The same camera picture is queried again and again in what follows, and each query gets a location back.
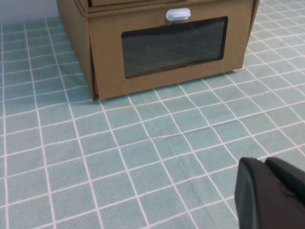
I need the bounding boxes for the green checked tablecloth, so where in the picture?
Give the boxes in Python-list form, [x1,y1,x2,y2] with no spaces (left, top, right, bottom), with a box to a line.
[0,0,305,229]

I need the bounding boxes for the white plastic drawer handle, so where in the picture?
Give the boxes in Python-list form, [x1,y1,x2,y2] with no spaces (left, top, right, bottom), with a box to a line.
[165,8,192,22]

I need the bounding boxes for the cardboard drawer with flat window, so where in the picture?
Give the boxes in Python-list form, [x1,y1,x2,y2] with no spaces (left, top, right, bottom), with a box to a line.
[87,1,254,100]

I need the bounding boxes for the cardboard box shell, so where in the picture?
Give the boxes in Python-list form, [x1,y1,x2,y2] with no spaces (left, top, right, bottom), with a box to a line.
[56,0,261,101]

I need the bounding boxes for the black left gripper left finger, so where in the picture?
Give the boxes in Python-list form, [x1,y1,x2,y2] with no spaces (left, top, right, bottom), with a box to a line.
[234,156,305,229]

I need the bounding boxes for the cardboard drawer with window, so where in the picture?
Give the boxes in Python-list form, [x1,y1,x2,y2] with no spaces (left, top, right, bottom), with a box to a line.
[88,0,188,8]
[87,1,254,100]

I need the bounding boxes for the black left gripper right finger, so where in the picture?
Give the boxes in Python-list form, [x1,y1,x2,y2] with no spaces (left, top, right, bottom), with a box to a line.
[265,156,305,206]

